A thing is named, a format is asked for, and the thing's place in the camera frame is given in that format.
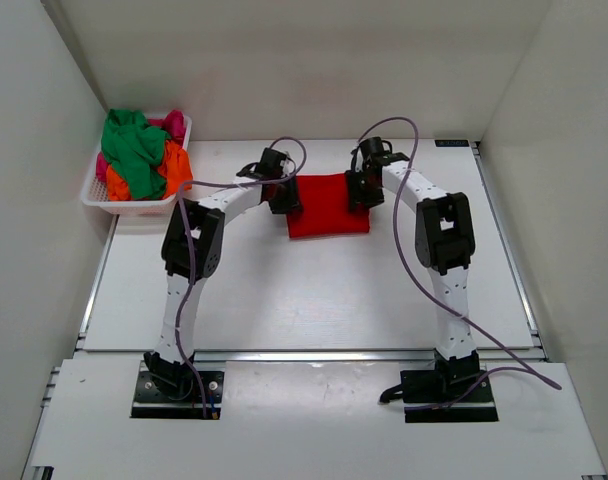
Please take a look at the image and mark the red t shirt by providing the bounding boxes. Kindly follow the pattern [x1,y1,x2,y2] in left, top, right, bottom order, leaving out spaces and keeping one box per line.
[287,173,370,240]

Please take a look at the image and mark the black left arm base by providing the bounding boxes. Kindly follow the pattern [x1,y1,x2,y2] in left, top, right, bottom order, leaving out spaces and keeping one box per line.
[130,362,225,421]

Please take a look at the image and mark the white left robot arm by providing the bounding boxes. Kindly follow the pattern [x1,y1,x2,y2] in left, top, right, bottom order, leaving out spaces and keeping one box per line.
[144,146,302,397]

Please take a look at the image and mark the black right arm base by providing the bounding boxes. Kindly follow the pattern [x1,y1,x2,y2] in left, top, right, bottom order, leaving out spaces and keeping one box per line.
[379,370,499,424]

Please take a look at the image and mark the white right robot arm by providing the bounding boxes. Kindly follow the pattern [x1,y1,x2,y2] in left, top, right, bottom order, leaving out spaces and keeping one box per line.
[345,137,480,387]

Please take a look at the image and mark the orange t shirt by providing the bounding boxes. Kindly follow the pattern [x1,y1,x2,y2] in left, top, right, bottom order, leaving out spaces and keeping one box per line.
[106,140,193,202]

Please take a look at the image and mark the pink t shirt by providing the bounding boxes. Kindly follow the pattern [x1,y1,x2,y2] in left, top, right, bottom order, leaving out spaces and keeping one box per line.
[95,110,188,183]

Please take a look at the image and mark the green t shirt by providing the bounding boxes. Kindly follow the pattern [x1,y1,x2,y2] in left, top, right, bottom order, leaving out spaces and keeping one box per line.
[101,109,170,200]

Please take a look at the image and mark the white plastic basket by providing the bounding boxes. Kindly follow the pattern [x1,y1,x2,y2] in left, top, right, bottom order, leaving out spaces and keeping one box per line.
[82,109,193,215]

